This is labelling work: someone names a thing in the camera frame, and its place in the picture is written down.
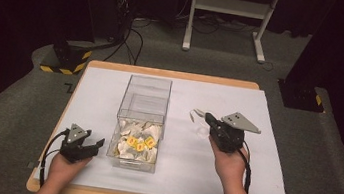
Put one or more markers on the person's left hand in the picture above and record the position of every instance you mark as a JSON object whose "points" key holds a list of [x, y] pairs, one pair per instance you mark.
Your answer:
{"points": [[64, 170]]}

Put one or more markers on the white table sheet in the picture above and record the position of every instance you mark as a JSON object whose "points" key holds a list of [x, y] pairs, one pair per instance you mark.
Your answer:
{"points": [[179, 178]]}

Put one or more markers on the black stand base yellow mark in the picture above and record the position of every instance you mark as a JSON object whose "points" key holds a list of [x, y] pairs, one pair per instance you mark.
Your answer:
{"points": [[299, 95]]}

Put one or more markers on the black computer tower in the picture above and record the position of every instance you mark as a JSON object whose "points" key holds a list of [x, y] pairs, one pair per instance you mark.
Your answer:
{"points": [[124, 0]]}

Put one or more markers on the grey tape piece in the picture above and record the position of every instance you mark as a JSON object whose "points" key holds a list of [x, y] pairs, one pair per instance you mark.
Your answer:
{"points": [[32, 164]]}

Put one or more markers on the clear plastic drawer box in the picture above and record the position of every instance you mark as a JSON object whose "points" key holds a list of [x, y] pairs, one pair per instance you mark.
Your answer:
{"points": [[145, 100]]}

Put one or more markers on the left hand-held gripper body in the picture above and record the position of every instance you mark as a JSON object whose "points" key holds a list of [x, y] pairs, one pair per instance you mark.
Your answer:
{"points": [[74, 146]]}

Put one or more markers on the person's right hand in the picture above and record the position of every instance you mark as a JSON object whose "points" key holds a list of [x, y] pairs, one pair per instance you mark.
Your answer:
{"points": [[230, 165]]}

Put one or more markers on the wooden table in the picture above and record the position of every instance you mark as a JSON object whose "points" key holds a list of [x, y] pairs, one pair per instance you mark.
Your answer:
{"points": [[169, 74]]}

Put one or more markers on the black stand with striped base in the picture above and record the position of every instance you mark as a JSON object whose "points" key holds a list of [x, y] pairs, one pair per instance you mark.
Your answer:
{"points": [[67, 59]]}

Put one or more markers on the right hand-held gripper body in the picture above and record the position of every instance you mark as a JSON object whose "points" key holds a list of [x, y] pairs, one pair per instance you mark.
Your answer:
{"points": [[228, 136]]}

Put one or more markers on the clear plastic drawer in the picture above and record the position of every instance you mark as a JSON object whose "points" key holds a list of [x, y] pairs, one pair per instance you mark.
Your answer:
{"points": [[135, 146]]}

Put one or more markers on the white metal stand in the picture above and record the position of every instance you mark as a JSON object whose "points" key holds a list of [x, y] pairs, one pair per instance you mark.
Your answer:
{"points": [[229, 6]]}

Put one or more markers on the pile of white yellow packets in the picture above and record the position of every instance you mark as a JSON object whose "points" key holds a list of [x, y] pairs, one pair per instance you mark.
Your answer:
{"points": [[137, 143]]}

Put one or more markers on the small clear plastic cup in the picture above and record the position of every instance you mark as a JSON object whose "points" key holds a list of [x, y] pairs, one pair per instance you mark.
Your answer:
{"points": [[203, 132]]}

